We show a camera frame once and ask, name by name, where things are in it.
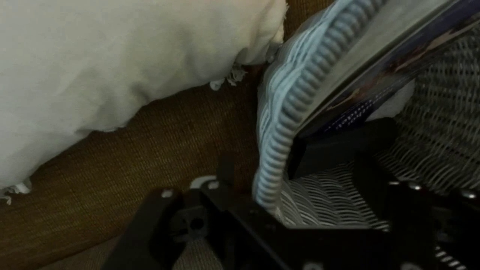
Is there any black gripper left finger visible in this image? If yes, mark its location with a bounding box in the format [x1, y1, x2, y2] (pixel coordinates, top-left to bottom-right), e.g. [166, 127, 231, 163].
[214, 158, 261, 212]

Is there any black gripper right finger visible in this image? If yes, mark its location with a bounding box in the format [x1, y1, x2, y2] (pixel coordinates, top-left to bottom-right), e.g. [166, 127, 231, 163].
[285, 119, 402, 202]

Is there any grey woven basket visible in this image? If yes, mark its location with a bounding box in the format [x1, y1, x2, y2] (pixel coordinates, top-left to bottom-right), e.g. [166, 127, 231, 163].
[250, 0, 480, 238]

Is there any magazine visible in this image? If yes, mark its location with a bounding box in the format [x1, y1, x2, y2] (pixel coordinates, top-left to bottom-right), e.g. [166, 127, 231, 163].
[294, 0, 480, 140]

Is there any brown fabric sofa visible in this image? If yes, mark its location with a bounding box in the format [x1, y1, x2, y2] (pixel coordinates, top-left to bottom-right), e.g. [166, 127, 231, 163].
[0, 0, 342, 270]

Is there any white fringed pillow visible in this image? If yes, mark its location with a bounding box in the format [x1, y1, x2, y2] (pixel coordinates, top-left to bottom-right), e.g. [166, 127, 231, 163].
[0, 0, 291, 205]

